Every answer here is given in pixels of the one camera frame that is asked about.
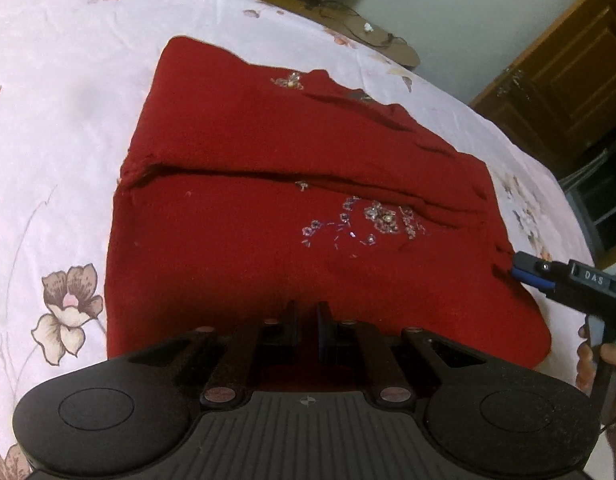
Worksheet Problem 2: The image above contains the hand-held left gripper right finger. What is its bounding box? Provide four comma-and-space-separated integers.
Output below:
316, 301, 488, 407

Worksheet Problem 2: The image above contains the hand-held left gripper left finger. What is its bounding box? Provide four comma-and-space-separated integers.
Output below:
128, 300, 299, 408

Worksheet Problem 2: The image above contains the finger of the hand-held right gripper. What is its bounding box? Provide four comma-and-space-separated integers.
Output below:
512, 252, 552, 276
510, 268, 549, 292

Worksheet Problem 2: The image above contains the red beaded sweater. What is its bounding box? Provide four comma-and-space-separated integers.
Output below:
104, 36, 553, 396

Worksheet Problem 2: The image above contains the dark metal rack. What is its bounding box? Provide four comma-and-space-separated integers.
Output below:
560, 142, 616, 266

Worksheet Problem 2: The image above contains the brown wooden door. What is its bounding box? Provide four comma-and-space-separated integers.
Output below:
469, 0, 616, 178

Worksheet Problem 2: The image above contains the wooden television stand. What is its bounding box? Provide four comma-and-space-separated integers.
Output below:
153, 0, 419, 67

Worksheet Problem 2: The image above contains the white floral bedsheet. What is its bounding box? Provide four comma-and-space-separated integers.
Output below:
0, 0, 601, 480

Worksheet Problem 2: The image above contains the black cable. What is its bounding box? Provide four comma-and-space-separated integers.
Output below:
308, 0, 406, 48

